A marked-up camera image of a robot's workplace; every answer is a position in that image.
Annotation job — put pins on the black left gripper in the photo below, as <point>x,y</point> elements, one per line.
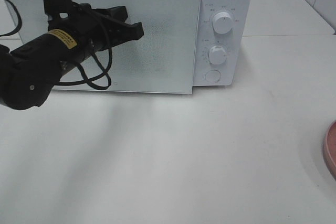
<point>70,41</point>

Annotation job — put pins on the white microwave door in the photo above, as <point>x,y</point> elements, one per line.
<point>162,61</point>

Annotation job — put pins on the white round knob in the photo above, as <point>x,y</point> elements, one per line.
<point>222,22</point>
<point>217,55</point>

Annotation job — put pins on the round white door button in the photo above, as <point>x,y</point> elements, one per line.
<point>213,76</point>

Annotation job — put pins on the pink round plate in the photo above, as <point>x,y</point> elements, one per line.
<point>329,149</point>

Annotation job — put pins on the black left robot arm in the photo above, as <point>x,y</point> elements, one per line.
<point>26,83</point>

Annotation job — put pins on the white microwave oven body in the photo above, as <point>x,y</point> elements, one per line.
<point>207,38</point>

